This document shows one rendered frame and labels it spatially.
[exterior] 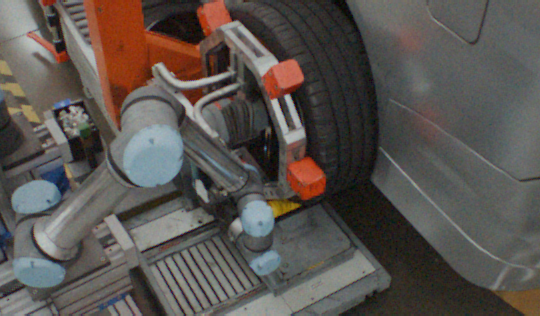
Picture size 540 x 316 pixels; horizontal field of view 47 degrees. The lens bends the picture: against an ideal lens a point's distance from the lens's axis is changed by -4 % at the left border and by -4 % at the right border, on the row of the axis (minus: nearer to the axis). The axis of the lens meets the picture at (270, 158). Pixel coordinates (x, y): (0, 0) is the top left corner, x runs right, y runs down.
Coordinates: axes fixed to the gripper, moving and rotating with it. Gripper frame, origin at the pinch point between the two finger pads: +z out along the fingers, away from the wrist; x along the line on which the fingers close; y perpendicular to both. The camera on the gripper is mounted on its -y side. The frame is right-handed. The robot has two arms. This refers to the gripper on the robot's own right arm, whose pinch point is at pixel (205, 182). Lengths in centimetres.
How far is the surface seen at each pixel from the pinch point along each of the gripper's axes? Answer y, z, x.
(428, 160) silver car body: 18, -37, -46
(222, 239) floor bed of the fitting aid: -82, 37, -21
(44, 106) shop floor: -83, 162, 20
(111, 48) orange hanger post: 7, 65, 3
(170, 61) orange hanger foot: -8, 67, -19
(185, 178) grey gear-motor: -46, 45, -11
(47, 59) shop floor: -83, 203, 7
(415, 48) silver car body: 46, -25, -46
